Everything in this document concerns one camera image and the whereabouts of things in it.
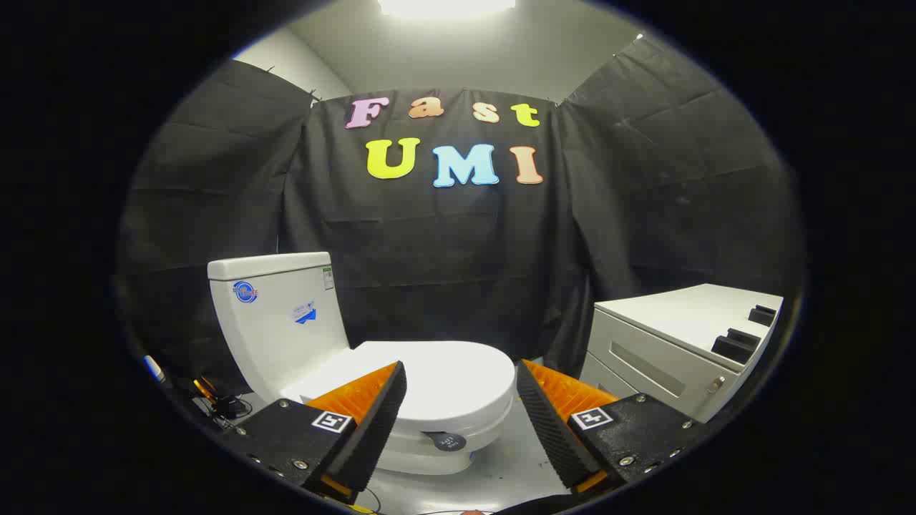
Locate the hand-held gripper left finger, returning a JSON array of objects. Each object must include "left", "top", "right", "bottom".
[{"left": 228, "top": 360, "right": 409, "bottom": 505}]

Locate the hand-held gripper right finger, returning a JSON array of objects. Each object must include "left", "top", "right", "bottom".
[{"left": 515, "top": 358, "right": 706, "bottom": 496}]

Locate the white toilet lid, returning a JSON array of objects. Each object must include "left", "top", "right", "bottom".
[{"left": 281, "top": 340, "right": 517, "bottom": 434}]

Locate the white toilet with tank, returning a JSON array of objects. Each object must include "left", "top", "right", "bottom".
[{"left": 208, "top": 252, "right": 517, "bottom": 476}]

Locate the white drawer cabinet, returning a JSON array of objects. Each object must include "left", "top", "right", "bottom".
[{"left": 578, "top": 283, "right": 784, "bottom": 424}]

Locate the black backdrop cloth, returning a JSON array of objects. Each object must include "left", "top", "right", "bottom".
[{"left": 118, "top": 36, "right": 802, "bottom": 401}]

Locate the large black block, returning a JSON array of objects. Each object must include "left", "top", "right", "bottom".
[{"left": 712, "top": 328, "right": 761, "bottom": 364}]

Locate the ceiling light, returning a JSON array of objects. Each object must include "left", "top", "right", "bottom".
[{"left": 378, "top": 0, "right": 516, "bottom": 19}]

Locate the black cable bundle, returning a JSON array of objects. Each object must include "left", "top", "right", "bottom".
[{"left": 204, "top": 393, "right": 253, "bottom": 431}]

